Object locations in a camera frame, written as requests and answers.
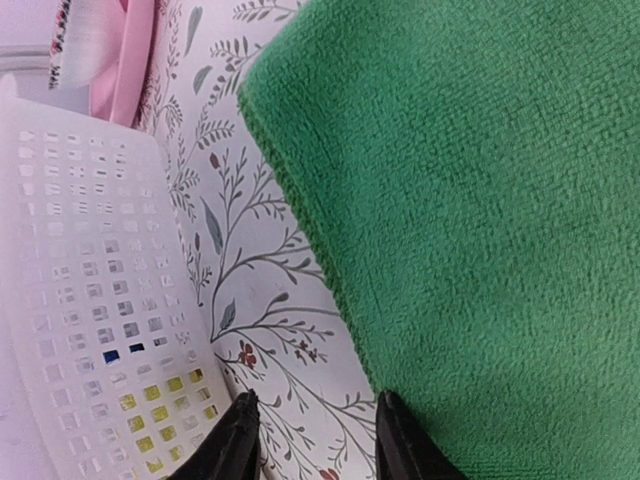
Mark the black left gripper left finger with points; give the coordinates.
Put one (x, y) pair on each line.
(231, 451)

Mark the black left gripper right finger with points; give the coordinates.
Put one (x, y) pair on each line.
(403, 450)

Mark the green microfiber towel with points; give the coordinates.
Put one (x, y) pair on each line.
(467, 175)

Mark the yellow-green crocodile towel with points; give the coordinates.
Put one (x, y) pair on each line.
(165, 422)

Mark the floral patterned table mat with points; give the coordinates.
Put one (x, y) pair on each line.
(272, 322)

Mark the white plastic basket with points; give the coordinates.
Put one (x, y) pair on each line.
(91, 260)

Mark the blue rolled towel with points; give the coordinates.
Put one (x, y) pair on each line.
(114, 356)

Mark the pink plate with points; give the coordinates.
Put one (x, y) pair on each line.
(114, 95)

